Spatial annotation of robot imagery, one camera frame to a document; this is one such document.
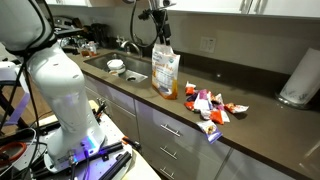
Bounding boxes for orange white packet right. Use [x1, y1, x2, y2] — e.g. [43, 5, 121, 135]
[224, 103, 248, 114]

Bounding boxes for purple white small packet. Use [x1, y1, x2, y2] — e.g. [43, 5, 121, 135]
[194, 89, 211, 110]

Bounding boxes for paper towel roll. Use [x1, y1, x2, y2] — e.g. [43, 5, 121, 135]
[277, 48, 320, 109]

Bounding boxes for white wall outlet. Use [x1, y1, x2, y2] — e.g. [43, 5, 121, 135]
[200, 37, 216, 53]

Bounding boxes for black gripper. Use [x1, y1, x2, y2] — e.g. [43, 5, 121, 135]
[153, 9, 171, 45]

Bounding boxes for stainless steel sink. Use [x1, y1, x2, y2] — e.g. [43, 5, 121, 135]
[85, 53, 152, 83]

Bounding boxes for red small packet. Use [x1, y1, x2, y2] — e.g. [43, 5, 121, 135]
[210, 110, 224, 125]

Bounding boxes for large white orange snack bag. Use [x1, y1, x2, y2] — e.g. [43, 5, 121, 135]
[152, 44, 180, 100]

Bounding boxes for white bowls in sink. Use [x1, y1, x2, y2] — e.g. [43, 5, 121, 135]
[107, 59, 126, 76]

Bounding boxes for steel drawer handle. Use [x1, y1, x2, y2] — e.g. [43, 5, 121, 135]
[160, 124, 181, 137]
[160, 167, 175, 180]
[159, 146, 178, 160]

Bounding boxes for orange small snack packet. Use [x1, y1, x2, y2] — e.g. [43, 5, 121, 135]
[185, 81, 196, 96]

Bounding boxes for purple packet at counter edge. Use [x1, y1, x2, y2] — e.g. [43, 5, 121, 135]
[197, 121, 222, 144]

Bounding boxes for chrome kitchen faucet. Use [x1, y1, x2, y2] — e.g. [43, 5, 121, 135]
[120, 41, 143, 58]

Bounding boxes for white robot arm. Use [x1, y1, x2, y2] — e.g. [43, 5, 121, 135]
[0, 0, 106, 173]

